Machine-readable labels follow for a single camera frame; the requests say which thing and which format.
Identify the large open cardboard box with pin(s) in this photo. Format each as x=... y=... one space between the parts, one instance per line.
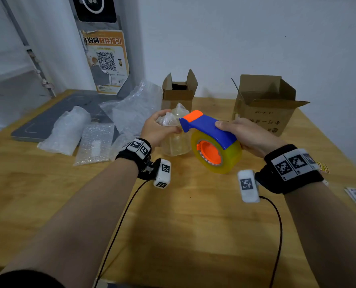
x=268 y=113

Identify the blue orange tape dispenser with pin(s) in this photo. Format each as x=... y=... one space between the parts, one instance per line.
x=208 y=126

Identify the person's black clothing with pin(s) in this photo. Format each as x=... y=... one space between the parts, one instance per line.
x=21 y=280

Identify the flat bubble wrap pouch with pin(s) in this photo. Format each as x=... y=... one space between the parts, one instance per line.
x=94 y=143

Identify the black right wristband with markers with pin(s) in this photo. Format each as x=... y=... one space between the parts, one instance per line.
x=289 y=170

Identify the grey metal shelf bracket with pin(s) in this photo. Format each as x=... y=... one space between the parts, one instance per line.
x=30 y=53

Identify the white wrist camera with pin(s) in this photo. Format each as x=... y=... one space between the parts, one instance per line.
x=163 y=173
x=248 y=185

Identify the grey metal cabinet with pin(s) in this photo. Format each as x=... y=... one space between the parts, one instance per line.
x=127 y=41

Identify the person's right forearm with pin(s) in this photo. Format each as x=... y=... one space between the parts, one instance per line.
x=328 y=236

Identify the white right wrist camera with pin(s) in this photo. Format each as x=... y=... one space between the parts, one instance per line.
x=248 y=185

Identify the bubble wrapped white bundle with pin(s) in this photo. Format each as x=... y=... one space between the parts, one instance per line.
x=67 y=131

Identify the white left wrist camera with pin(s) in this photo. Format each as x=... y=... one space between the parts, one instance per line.
x=163 y=173

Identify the yellowish clear tape roll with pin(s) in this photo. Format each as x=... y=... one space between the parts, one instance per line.
x=230 y=155

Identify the person's left hand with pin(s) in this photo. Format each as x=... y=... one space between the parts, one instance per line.
x=154 y=130

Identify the dark grey flat mat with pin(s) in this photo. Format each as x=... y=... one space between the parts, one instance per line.
x=45 y=122

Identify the person's right hand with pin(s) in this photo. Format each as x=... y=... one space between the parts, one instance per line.
x=254 y=136

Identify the small open cardboard box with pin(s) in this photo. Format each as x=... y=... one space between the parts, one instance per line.
x=178 y=94

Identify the bubble clear bottle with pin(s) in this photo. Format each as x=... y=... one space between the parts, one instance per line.
x=176 y=143

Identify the black left wristband with markers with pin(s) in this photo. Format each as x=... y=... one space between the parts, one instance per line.
x=136 y=148

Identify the small yellow label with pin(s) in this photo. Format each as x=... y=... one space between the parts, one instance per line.
x=323 y=167

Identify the orange white poster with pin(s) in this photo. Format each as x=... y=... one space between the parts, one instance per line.
x=107 y=61

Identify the person's left forearm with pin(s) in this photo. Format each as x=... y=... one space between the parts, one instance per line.
x=85 y=224

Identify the black wristband with markers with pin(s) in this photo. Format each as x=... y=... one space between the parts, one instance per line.
x=289 y=170
x=136 y=148

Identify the person's right thumb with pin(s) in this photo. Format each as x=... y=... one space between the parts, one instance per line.
x=225 y=125

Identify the person's left thumb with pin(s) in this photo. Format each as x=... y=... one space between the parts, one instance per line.
x=173 y=131

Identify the large clear bubble wrap sheet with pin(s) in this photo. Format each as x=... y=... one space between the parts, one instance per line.
x=136 y=109

